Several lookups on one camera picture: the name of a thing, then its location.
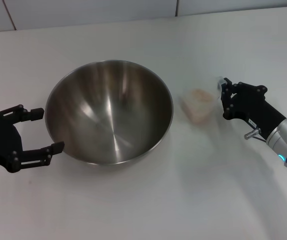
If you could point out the clear plastic measuring cup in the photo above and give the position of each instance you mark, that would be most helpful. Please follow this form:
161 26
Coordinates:
198 110

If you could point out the stainless steel mixing bowl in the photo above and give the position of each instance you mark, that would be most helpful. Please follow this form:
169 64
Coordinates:
108 110

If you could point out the metal plug on right gripper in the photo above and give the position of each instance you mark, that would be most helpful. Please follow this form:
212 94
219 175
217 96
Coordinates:
251 133

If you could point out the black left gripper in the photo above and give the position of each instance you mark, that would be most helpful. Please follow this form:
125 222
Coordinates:
1 142

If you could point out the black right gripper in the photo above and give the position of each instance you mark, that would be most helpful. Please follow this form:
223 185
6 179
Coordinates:
253 105

